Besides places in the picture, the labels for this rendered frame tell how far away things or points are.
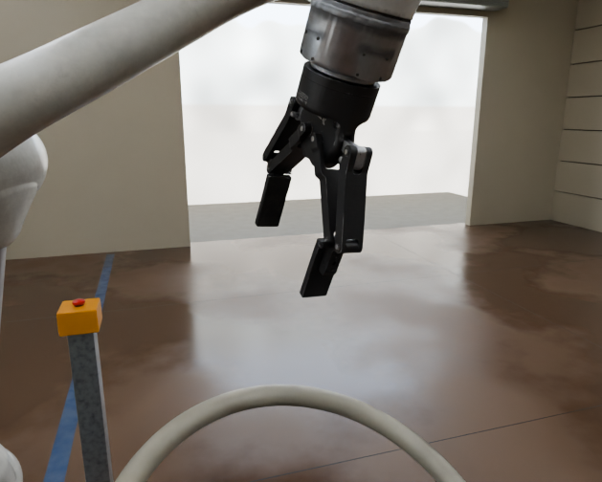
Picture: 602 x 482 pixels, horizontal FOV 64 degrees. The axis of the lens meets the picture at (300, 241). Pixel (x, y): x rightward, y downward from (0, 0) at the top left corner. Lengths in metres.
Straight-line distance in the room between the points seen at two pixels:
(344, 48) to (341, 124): 0.07
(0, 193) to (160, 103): 5.82
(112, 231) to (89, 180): 0.70
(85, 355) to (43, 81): 1.37
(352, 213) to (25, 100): 0.31
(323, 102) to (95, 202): 6.21
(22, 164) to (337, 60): 0.46
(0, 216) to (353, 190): 0.47
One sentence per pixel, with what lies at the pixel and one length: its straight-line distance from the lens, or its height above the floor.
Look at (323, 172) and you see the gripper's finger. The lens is 0.47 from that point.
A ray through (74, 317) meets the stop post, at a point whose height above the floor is 1.06.
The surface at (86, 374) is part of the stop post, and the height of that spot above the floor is 0.85.
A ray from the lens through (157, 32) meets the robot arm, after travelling 0.53.
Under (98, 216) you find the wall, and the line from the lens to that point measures 6.63.
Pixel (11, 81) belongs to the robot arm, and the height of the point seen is 1.71.
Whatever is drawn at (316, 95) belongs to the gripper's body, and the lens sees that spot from 0.46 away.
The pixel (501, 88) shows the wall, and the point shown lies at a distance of 8.33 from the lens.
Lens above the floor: 1.68
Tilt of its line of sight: 14 degrees down
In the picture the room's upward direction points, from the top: straight up
